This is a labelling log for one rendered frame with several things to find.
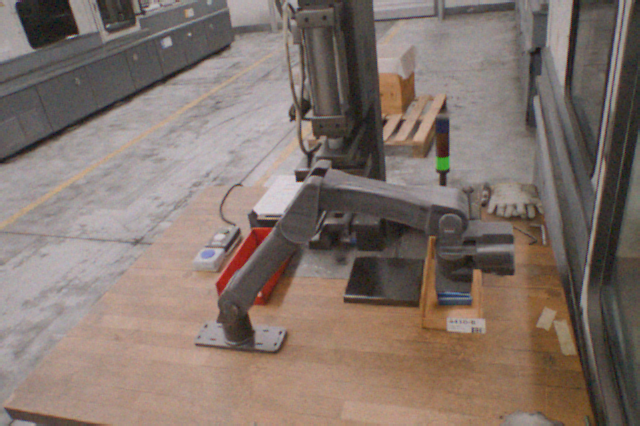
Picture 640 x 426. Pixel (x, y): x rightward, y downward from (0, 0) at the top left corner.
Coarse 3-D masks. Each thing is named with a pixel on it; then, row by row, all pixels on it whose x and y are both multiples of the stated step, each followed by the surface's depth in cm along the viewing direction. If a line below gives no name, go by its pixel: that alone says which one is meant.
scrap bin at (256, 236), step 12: (252, 228) 138; (264, 228) 138; (252, 240) 138; (240, 252) 130; (252, 252) 138; (228, 264) 124; (240, 264) 131; (228, 276) 124; (276, 276) 124; (216, 288) 119; (264, 288) 117; (264, 300) 117
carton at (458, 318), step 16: (432, 240) 121; (432, 256) 124; (432, 272) 119; (480, 272) 107; (432, 288) 114; (480, 288) 102; (432, 304) 110; (480, 304) 98; (432, 320) 102; (448, 320) 101; (464, 320) 100; (480, 320) 99
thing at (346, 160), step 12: (360, 120) 139; (360, 132) 132; (324, 144) 126; (336, 144) 122; (348, 144) 124; (312, 156) 131; (324, 156) 120; (336, 156) 119; (348, 156) 119; (360, 156) 127; (300, 168) 125; (312, 168) 124; (336, 168) 122; (348, 168) 121; (360, 168) 120; (300, 180) 126
